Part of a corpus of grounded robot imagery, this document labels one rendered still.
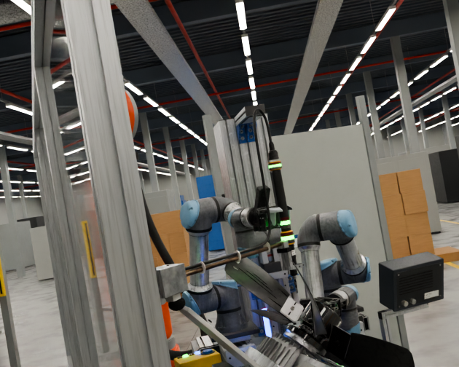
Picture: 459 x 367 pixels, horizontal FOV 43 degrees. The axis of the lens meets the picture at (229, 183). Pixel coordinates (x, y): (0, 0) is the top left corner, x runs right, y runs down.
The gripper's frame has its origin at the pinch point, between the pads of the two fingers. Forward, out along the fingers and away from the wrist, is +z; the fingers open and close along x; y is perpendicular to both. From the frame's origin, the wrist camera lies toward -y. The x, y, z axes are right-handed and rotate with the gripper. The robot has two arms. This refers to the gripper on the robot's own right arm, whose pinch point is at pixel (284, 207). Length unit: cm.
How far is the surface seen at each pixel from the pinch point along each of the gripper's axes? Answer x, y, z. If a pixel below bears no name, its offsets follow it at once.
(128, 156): 92, -12, 113
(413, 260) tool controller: -76, 34, -22
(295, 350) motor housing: 14.3, 42.4, 13.8
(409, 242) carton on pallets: -610, 122, -560
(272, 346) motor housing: 18.6, 41.0, 7.7
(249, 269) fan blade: 15.2, 18.0, -4.0
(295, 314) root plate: 6.7, 34.2, 5.5
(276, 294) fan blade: 10.2, 27.0, 1.9
